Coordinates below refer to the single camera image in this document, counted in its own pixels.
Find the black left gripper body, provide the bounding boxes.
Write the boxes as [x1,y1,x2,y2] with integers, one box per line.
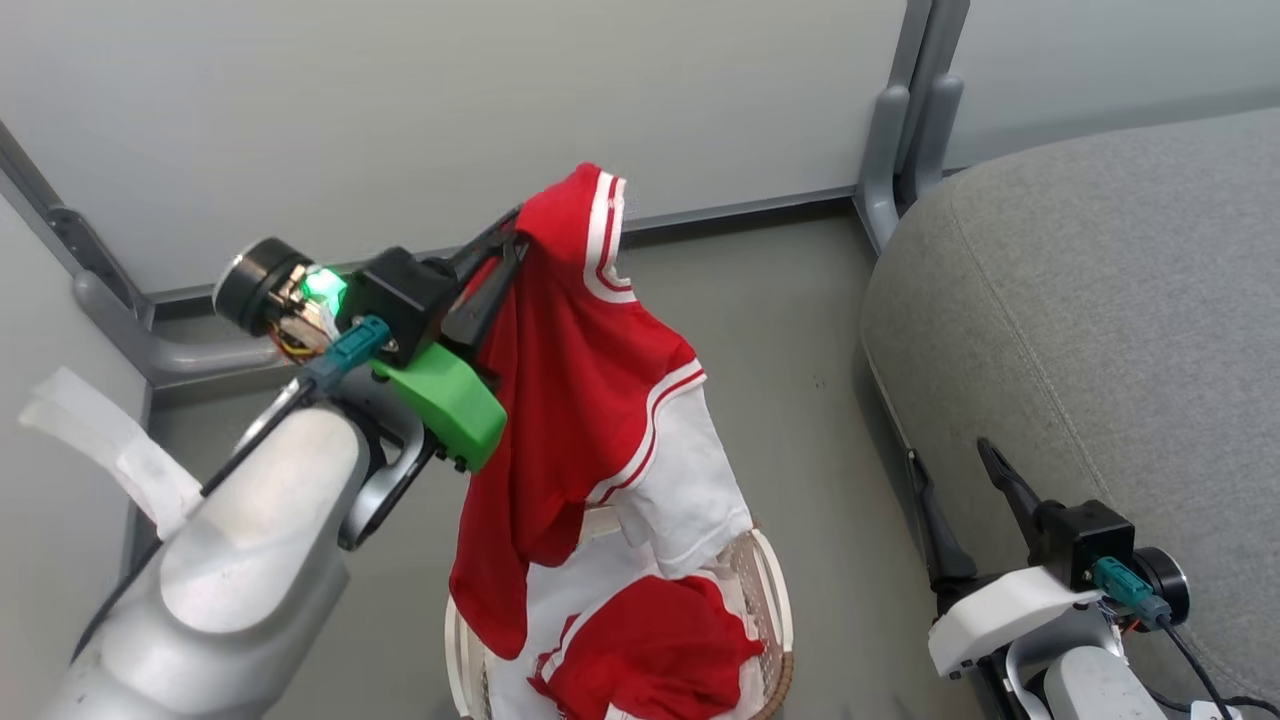
[213,237,466,363]

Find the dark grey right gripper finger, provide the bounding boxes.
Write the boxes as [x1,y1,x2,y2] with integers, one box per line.
[977,438,1043,563]
[906,450,979,593]

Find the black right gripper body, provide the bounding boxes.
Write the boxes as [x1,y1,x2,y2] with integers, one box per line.
[1032,500,1191,629]

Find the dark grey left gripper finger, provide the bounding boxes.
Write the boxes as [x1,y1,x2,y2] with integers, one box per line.
[440,238,528,351]
[448,207,524,283]

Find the red and white jersey shirt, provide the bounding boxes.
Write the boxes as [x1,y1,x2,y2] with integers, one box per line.
[448,162,756,661]

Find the white wicker laundry basket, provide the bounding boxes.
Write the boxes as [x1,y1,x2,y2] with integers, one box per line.
[445,510,796,720]

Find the grey fabric sofa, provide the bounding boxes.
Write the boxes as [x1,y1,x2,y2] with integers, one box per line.
[860,108,1280,701]

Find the red garment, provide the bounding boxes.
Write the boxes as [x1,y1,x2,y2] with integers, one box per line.
[528,575,766,720]

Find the black cable with teal plug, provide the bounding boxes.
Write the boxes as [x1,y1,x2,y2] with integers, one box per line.
[1092,557,1241,720]
[70,315,393,663]

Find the grey partition base rail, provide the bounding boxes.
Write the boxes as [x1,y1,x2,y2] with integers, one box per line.
[150,185,861,306]

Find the grey partition post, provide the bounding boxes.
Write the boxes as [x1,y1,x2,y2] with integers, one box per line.
[855,0,971,253]
[0,120,291,391]

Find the white fabric strap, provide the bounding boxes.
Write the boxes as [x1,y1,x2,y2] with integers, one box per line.
[18,367,204,541]

